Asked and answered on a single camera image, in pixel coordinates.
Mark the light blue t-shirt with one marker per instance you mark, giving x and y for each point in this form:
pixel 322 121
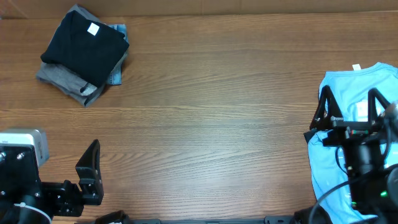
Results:
pixel 350 89

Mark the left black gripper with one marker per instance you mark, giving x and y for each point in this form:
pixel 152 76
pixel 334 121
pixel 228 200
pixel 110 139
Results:
pixel 71 201

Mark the folded grey shorts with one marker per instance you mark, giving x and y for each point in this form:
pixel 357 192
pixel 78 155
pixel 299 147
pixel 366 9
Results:
pixel 70 83

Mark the black t-shirt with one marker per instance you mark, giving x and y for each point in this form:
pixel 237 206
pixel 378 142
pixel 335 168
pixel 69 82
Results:
pixel 89 48

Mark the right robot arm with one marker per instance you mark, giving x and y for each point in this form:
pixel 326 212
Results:
pixel 365 145

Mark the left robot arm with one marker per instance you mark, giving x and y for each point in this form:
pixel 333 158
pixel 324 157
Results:
pixel 24 213

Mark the dark garment under blue shirt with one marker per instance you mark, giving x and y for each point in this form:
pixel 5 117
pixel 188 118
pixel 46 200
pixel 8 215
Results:
pixel 309 134

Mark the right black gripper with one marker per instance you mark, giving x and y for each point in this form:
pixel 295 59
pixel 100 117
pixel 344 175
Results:
pixel 351 126

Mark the folded blue jeans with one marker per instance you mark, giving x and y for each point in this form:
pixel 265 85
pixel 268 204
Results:
pixel 115 75

